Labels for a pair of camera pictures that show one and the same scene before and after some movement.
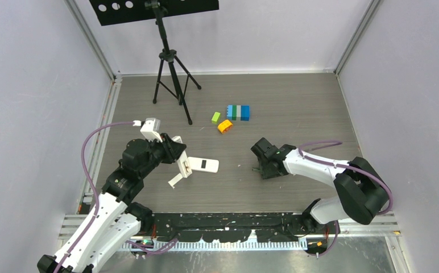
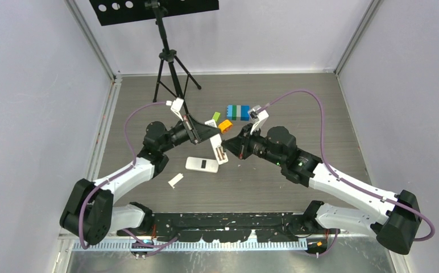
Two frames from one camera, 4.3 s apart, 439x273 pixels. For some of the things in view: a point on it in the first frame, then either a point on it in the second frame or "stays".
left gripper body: [159, 152] → [177, 136]
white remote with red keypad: [207, 165] stays
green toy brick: [216, 118] stays
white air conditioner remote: [184, 165] → [216, 142]
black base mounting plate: [213, 227] stays
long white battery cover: [172, 181] stays
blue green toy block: [242, 111] stays
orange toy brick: [224, 126] stays
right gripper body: [266, 172] → [258, 146]
